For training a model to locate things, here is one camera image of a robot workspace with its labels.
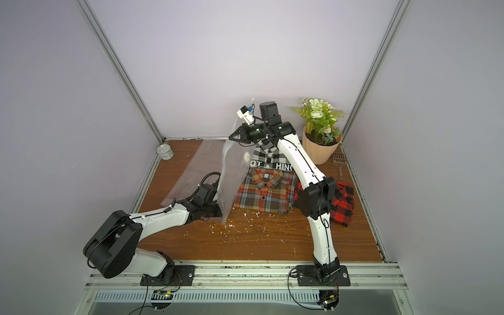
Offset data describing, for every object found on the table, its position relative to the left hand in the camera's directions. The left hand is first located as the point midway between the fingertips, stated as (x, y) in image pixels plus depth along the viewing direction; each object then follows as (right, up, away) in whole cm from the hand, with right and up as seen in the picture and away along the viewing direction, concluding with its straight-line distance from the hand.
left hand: (230, 208), depth 89 cm
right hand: (+1, +35, -14) cm, 37 cm away
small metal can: (-40, +27, +19) cm, 51 cm away
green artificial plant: (+42, +43, +1) cm, 60 cm away
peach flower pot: (+44, +29, +5) cm, 53 cm away
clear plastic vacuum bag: (+1, +22, -23) cm, 32 cm away
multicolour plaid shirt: (+17, +7, +5) cm, 20 cm away
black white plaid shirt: (+17, +24, +20) cm, 36 cm away
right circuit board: (+39, -28, -19) cm, 52 cm away
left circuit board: (-24, -30, -17) cm, 41 cm away
